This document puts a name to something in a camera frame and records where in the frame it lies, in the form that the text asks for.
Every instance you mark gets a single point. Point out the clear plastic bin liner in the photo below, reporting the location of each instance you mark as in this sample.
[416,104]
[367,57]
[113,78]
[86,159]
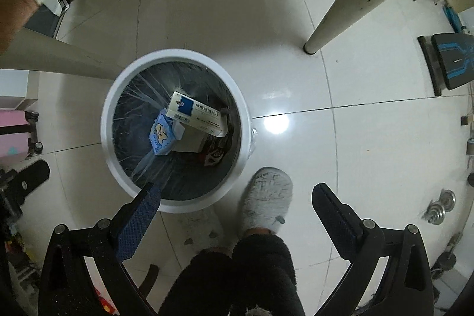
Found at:
[148,138]

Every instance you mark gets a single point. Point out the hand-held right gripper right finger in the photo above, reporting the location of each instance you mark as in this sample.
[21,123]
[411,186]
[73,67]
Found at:
[335,218]

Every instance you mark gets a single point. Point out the white blue medicine box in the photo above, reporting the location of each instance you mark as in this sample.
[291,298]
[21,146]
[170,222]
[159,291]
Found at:
[197,113]

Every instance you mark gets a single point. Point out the pink suitcase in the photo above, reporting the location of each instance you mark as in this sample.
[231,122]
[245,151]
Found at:
[13,132]

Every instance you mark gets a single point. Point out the blue white snack wrapper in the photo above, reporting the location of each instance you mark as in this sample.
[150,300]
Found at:
[162,134]

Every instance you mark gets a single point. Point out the grey fluffy slipper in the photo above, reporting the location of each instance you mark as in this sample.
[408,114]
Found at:
[202,231]
[264,203]

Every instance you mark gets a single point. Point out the chrome dumbbell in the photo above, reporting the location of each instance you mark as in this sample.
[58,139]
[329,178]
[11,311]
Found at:
[439,208]

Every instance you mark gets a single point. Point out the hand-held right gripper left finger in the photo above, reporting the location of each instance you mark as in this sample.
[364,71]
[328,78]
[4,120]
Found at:
[136,223]

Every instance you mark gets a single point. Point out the black blue exercise bench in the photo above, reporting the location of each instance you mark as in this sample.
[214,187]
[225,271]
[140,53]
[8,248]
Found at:
[450,60]

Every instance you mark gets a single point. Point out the white round trash bin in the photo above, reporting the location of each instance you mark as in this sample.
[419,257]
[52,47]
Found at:
[174,131]

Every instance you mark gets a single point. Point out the red black wrapper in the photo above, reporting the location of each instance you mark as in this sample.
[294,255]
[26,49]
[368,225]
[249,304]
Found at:
[216,155]

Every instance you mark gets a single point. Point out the person's black fleece pant leg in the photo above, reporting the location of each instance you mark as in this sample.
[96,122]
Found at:
[202,286]
[264,275]

